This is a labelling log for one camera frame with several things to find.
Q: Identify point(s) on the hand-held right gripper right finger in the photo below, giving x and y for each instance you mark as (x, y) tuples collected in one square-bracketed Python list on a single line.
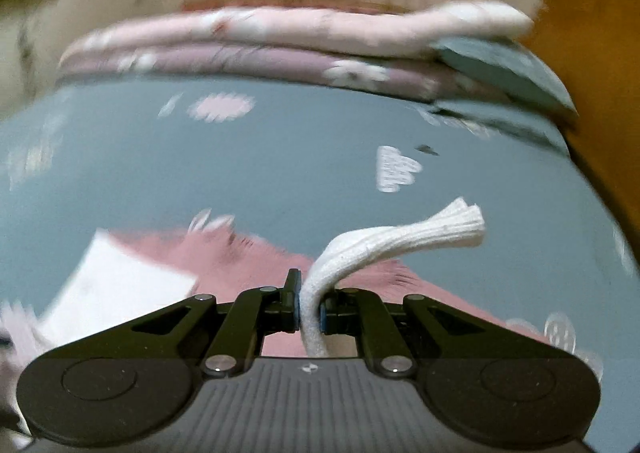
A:
[(340, 318)]

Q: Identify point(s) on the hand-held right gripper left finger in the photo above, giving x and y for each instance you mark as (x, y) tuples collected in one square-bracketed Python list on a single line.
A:
[(290, 305)]

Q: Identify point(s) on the light pink floral quilt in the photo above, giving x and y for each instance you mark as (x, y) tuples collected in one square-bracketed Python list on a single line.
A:
[(300, 28)]

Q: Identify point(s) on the blue pillow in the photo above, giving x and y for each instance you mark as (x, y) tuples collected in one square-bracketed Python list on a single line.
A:
[(505, 68), (500, 125)]

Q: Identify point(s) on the purple floral quilt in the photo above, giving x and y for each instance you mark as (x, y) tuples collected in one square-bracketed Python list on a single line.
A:
[(250, 65)]

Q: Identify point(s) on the wooden bed headboard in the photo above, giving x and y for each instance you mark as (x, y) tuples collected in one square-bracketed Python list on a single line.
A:
[(600, 58)]

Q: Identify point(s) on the blue floral bed sheet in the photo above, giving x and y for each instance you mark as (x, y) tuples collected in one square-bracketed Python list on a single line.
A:
[(250, 168)]

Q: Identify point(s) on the pink and white sweater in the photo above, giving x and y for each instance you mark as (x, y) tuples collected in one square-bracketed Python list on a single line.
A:
[(390, 238)]

